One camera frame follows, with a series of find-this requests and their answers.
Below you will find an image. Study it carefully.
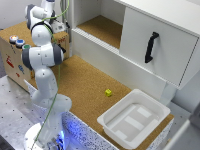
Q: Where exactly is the white plastic box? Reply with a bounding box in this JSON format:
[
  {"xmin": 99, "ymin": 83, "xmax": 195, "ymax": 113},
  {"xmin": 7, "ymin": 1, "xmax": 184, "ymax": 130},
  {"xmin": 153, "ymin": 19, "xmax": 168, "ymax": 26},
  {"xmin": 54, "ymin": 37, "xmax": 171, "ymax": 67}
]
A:
[{"xmin": 96, "ymin": 88, "xmax": 172, "ymax": 150}]

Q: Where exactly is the green button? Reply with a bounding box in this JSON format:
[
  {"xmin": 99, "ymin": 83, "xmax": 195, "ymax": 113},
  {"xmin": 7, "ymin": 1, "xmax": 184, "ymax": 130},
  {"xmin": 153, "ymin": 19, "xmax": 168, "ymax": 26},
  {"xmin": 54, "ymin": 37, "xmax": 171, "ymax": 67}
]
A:
[{"xmin": 21, "ymin": 44, "xmax": 32, "ymax": 51}]

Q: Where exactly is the black door handle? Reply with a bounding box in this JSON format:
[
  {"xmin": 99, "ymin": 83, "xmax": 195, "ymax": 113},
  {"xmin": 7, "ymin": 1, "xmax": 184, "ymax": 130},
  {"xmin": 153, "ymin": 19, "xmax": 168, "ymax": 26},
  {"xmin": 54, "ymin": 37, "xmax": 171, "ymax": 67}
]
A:
[{"xmin": 144, "ymin": 31, "xmax": 160, "ymax": 64}]

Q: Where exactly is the green cable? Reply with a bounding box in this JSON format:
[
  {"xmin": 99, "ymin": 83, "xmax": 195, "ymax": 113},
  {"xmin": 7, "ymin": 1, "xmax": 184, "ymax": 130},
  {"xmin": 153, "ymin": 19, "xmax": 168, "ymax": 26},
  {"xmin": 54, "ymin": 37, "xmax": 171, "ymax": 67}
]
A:
[{"xmin": 33, "ymin": 0, "xmax": 72, "ymax": 148}]

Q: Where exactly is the white cabinet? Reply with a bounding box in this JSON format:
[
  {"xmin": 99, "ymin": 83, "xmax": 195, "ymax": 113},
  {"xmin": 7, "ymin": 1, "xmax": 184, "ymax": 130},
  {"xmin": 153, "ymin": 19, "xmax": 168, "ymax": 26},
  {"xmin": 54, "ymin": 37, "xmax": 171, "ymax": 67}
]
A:
[{"xmin": 68, "ymin": 0, "xmax": 200, "ymax": 107}]

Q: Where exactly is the red button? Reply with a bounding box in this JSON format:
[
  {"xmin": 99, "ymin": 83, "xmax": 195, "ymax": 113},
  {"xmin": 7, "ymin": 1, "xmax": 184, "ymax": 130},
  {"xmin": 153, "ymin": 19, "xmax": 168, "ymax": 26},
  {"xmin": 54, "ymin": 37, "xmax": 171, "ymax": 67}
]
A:
[{"xmin": 8, "ymin": 35, "xmax": 19, "ymax": 44}]

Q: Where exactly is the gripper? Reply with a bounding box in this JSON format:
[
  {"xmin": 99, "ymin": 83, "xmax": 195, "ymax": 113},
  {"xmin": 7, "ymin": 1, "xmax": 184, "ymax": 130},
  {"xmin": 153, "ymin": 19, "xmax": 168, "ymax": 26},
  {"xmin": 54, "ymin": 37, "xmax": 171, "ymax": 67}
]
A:
[{"xmin": 52, "ymin": 19, "xmax": 69, "ymax": 35}]

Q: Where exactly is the yellow block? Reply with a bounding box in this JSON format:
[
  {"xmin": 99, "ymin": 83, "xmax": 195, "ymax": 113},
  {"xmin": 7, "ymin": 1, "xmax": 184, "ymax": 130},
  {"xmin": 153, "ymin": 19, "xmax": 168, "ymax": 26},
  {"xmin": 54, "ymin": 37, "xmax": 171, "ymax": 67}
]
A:
[{"xmin": 104, "ymin": 88, "xmax": 113, "ymax": 98}]

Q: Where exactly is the black drawer handle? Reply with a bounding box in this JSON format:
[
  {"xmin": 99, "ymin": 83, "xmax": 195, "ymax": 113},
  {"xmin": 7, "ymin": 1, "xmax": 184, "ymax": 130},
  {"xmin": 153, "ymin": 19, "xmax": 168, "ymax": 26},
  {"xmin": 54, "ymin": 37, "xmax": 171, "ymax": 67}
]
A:
[{"xmin": 59, "ymin": 45, "xmax": 67, "ymax": 55}]

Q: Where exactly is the blue button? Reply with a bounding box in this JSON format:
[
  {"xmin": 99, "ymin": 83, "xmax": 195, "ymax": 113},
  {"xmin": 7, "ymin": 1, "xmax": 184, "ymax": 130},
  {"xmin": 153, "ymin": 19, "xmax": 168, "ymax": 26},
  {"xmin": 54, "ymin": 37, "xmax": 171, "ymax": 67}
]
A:
[{"xmin": 15, "ymin": 38, "xmax": 26, "ymax": 48}]

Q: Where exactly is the white sliding door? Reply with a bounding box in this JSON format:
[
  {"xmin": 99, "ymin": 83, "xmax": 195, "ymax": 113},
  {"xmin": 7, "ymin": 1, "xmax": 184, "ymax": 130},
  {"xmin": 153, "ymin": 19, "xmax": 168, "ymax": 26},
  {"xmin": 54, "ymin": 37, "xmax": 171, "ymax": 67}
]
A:
[{"xmin": 118, "ymin": 6, "xmax": 200, "ymax": 90}]

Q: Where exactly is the wooden drawer box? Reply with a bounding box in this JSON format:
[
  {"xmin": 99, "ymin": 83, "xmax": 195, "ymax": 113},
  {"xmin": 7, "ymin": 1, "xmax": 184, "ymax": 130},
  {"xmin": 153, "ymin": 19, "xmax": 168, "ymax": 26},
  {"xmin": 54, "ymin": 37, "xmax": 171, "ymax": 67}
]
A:
[{"xmin": 0, "ymin": 21, "xmax": 71, "ymax": 92}]

